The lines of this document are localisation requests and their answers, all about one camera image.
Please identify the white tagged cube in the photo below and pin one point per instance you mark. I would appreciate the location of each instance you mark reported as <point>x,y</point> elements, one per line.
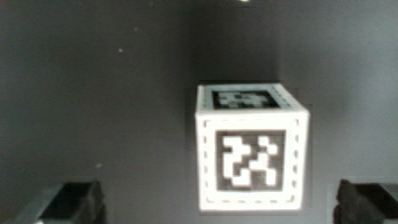
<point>252,127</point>

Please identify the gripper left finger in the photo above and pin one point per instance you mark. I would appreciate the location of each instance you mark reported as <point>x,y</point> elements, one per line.
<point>67,204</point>

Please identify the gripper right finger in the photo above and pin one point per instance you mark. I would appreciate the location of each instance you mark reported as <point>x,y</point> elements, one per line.
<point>366,203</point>

